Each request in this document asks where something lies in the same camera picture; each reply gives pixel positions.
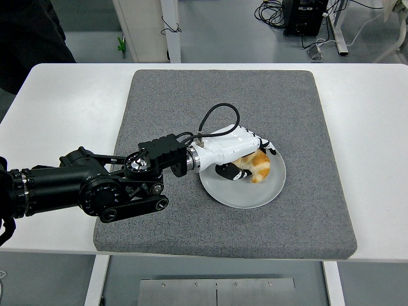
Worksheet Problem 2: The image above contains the white desk leg with foot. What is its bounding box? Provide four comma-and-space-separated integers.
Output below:
328, 0, 349, 55

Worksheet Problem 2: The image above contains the light grey round plate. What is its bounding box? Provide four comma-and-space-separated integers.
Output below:
199, 127, 287, 210

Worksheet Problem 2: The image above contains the golden croissant bread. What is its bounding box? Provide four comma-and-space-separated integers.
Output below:
231, 149, 272, 184

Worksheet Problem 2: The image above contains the grey floor pedal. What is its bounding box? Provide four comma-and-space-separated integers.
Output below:
306, 44, 326, 61

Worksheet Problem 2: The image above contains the black computer box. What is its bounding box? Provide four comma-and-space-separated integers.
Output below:
282, 0, 329, 36

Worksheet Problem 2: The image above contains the curved white chair leg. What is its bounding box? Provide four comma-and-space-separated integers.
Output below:
372, 0, 408, 63

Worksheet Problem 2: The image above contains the white cabinet panel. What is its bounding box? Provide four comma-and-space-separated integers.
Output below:
113, 0, 167, 63

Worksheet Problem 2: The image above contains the white table leg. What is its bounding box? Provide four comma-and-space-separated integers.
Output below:
321, 260, 347, 306
83, 254, 111, 306

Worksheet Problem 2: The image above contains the white desk post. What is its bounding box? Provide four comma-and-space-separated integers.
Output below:
160, 0, 182, 63

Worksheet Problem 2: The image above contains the black cable bundle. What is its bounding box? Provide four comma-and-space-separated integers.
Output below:
254, 0, 286, 30

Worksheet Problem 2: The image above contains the thin black cable loop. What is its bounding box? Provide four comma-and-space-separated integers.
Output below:
160, 15, 182, 34

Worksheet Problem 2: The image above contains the white floor cable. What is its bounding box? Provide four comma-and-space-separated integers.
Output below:
314, 12, 385, 48

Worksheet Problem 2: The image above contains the grey metal plate with screws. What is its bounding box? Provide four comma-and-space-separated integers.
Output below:
139, 277, 296, 306

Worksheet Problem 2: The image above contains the grey felt mat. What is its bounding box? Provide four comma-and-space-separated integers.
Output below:
92, 69, 358, 261

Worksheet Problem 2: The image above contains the person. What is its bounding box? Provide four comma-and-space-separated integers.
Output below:
0, 0, 77, 96

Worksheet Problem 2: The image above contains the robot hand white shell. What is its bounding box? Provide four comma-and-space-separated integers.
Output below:
193, 125, 277, 182

